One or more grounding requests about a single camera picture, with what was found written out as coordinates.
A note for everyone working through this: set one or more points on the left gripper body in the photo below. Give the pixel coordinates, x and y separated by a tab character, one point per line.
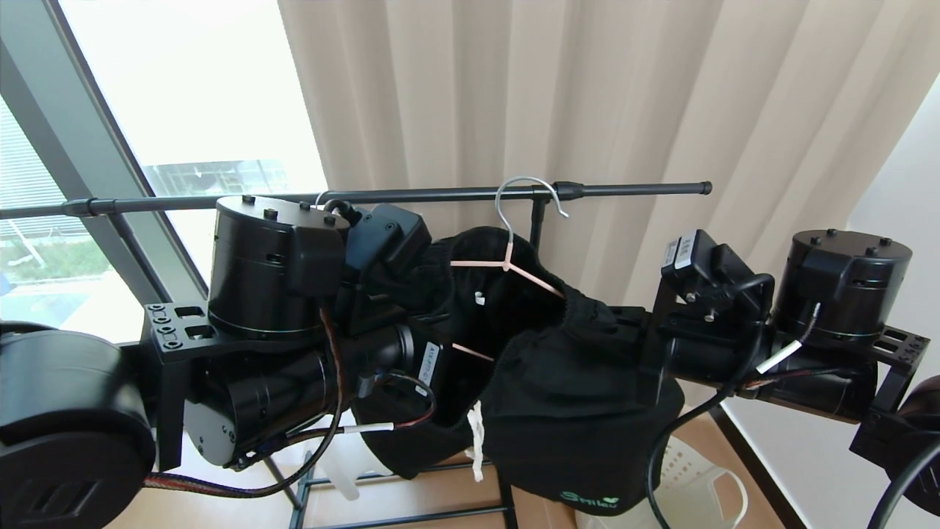
382	360

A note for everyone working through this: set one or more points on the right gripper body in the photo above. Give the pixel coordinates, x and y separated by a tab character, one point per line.
705	360

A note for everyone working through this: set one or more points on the white printed t-shirt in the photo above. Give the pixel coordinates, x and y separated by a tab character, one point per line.
345	470

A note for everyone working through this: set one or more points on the black shorts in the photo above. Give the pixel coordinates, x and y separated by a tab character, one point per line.
573	411

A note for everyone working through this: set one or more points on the pink clothes hanger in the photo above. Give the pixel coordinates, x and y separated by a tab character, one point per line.
508	253
320	197

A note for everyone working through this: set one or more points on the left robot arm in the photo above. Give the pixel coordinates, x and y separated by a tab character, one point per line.
264	272

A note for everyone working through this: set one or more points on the white laundry basket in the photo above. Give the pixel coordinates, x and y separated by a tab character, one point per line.
698	492

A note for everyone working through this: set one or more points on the black clothes rack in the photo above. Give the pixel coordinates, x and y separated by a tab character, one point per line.
624	189

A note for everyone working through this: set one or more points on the beige curtain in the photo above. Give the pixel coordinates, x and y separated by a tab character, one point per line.
587	88

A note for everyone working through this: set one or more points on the window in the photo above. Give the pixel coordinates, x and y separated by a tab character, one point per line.
183	88

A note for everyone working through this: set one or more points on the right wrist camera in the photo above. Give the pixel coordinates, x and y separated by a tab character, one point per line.
705	264

